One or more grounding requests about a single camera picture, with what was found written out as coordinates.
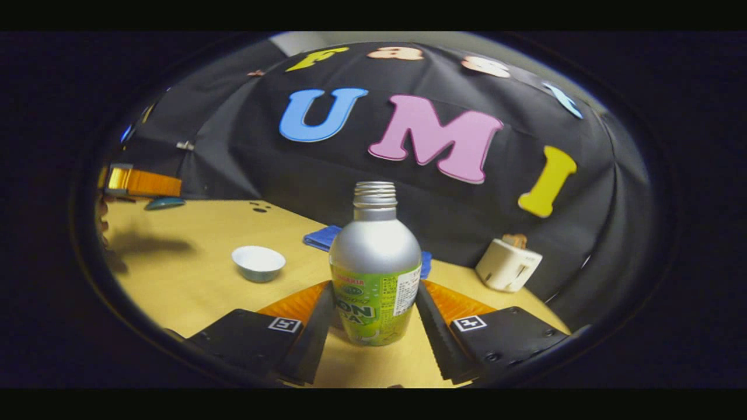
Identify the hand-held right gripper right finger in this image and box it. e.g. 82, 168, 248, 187
416, 280, 570, 386

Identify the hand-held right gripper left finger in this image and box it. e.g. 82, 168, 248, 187
187, 281, 336, 386

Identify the white teacup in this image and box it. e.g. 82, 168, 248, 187
232, 246, 287, 284

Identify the silver water bottle green label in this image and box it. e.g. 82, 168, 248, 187
329, 181, 423, 347

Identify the white toaster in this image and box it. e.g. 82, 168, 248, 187
475, 238, 543, 293

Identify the blue folded towel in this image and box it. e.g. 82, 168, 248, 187
302, 225, 432, 279

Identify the black backdrop cloth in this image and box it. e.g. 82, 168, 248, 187
111, 41, 651, 327

